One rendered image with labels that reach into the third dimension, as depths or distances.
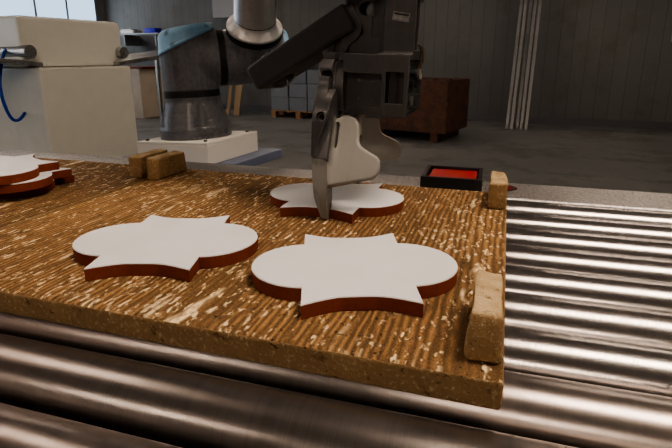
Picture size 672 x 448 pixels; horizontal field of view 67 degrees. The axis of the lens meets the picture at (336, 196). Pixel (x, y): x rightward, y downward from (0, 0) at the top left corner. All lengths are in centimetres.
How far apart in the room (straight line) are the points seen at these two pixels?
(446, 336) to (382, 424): 6
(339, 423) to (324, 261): 13
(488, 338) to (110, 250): 26
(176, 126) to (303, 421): 90
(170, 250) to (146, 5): 1215
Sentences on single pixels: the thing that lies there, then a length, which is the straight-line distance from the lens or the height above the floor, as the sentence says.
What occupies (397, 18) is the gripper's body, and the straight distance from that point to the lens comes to 46.
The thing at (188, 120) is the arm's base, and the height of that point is 95.
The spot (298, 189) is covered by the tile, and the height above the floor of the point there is 95.
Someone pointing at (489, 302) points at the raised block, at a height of 96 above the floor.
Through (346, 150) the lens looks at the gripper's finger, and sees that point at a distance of 45.
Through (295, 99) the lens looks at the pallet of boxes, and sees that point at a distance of 933.
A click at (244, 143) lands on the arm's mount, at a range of 114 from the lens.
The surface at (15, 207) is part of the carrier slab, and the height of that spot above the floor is 94.
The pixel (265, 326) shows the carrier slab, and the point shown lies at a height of 94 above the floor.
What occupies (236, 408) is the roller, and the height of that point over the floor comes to 92.
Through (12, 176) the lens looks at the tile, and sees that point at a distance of 60.
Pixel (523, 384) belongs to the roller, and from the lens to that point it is 29.
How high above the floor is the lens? 108
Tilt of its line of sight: 15 degrees down
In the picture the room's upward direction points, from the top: straight up
